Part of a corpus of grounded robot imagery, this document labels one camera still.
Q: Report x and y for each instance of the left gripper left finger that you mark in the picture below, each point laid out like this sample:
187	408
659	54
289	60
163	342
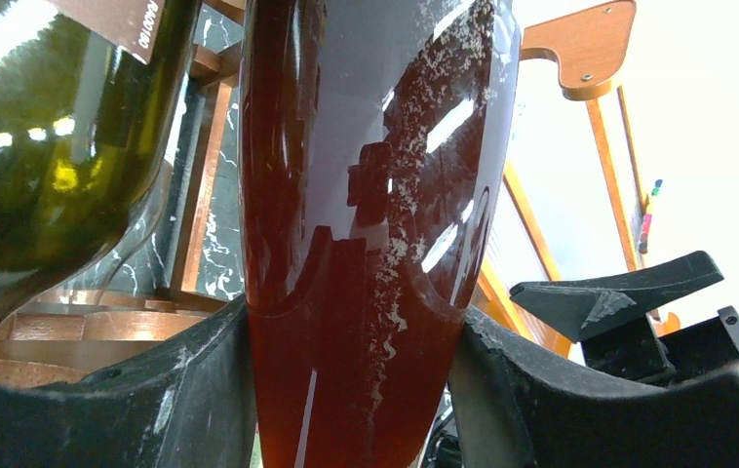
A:
187	402

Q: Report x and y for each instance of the pack of coloured markers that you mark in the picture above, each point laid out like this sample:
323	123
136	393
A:
647	216

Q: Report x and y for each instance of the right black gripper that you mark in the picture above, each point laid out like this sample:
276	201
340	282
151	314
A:
591	310

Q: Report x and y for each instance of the green wine bottle brown label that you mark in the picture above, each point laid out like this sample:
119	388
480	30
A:
88	92

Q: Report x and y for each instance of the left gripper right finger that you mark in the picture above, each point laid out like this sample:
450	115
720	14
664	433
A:
517	404

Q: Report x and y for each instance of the brown wooden wine rack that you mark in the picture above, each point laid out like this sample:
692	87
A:
181	261

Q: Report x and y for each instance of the orange tiered display shelf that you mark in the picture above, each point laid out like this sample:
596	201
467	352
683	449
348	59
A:
572	192

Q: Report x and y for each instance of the dark red wine bottle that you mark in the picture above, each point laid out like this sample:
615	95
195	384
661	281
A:
373	135

